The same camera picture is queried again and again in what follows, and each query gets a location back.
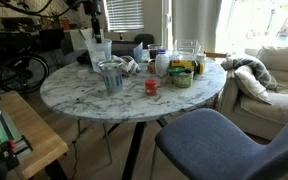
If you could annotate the green plastic lid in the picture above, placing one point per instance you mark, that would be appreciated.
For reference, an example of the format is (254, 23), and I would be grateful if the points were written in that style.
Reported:
(175, 69)

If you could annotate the patterned throw blanket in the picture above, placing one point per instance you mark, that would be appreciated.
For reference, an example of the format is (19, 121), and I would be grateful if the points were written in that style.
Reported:
(260, 71)

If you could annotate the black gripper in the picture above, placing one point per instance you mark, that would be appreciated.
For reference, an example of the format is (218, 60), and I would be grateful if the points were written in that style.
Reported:
(94, 6)

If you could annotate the red capped sauce bottle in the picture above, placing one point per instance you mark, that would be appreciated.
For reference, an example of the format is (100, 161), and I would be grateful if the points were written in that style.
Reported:
(119, 36)

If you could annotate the black chair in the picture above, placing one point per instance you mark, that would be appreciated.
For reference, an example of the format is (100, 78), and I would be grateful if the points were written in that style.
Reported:
(144, 40)

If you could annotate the clear plastic container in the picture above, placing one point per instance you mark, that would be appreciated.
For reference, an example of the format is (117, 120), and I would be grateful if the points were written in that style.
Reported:
(187, 48)

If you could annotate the beige pillow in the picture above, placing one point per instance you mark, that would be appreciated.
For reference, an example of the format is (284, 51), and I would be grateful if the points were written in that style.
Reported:
(252, 85)

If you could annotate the metal rail with red clamp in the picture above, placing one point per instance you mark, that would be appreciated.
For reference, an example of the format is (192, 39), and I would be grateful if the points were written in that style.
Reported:
(4, 146)

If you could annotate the beige sofa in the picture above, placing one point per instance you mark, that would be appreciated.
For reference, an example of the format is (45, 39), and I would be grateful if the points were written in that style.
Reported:
(277, 106)

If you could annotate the dark shelf cabinet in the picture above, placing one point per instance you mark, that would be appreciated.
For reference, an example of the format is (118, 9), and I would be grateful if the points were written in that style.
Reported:
(20, 31)

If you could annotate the small wooden stool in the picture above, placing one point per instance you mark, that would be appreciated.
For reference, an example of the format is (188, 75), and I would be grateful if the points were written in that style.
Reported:
(215, 54)

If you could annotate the beige curtain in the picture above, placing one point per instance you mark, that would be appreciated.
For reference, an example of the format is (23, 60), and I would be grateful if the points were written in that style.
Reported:
(195, 23)

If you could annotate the crumpled patterned cloth bag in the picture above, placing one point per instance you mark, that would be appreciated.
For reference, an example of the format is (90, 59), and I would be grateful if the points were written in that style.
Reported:
(129, 66)

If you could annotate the small red jar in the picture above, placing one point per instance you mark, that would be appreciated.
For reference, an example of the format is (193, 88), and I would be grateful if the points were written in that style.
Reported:
(151, 87)

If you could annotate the small white jar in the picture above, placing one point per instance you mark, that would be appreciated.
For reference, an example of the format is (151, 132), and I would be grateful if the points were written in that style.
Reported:
(201, 58)

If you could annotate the white bottle blue cap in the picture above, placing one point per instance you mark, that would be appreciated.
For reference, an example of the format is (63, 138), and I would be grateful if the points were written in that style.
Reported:
(162, 63)

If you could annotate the yellow mustard bottle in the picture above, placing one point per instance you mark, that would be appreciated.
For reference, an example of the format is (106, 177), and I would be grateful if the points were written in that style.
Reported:
(184, 63)

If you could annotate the blue upholstered chair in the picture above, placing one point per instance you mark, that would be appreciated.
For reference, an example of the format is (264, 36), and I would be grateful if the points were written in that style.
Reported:
(210, 143)

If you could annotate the black bicycle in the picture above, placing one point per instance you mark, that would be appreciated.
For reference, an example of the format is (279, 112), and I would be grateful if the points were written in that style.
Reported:
(14, 68)

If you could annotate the wooden bench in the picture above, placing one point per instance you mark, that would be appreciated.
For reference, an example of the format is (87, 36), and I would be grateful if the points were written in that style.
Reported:
(37, 133)

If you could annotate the narrow window blind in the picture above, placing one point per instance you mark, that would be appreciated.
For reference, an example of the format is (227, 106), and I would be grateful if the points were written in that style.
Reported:
(124, 15)

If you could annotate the black table base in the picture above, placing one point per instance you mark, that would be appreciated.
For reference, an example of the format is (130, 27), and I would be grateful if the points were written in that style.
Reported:
(134, 146)

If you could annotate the dark drinking glass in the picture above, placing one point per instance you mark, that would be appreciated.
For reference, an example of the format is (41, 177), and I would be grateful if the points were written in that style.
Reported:
(154, 51)

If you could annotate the striped metal cup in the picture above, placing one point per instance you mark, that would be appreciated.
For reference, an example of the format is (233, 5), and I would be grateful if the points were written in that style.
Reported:
(111, 78)

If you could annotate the green bowl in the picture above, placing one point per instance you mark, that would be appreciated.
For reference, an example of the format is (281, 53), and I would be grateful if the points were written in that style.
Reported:
(182, 80)

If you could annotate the blue cardboard box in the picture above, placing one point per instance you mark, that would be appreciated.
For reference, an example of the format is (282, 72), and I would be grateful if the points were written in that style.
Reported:
(124, 48)

